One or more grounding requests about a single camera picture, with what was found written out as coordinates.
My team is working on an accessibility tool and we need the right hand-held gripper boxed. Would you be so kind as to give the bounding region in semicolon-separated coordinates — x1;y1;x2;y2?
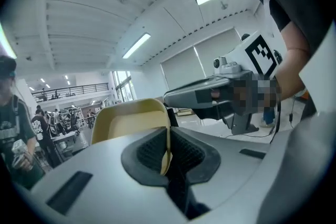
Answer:
163;29;284;136

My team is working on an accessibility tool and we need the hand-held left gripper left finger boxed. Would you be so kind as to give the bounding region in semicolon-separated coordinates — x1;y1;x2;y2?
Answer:
121;126;169;187

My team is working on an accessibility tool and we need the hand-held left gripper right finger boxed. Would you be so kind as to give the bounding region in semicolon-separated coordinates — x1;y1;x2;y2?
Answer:
169;127;222;185

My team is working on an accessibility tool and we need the yellow plastic container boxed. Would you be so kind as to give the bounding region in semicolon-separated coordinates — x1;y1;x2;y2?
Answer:
90;98;174;176

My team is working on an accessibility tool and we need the person's right forearm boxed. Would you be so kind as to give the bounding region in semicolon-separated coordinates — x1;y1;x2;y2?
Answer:
272;20;312;100

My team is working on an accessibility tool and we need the person's right hand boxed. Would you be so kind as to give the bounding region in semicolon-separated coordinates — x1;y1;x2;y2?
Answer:
211;80;279;114

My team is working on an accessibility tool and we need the grey roller blind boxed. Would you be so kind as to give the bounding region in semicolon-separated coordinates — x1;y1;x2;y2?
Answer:
160;46;206;93
193;27;243;77

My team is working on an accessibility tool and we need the tall window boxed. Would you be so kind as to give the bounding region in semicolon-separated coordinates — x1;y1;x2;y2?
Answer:
112;70;137;103

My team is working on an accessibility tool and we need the cluttered work table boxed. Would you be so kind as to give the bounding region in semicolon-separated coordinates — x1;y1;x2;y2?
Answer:
50;130;80;157

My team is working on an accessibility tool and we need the black balcony railing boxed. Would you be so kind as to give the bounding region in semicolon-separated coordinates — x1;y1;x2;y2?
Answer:
31;82;109;102

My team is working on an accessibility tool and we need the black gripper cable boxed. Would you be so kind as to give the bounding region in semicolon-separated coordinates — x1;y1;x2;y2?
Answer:
269;101;282;144

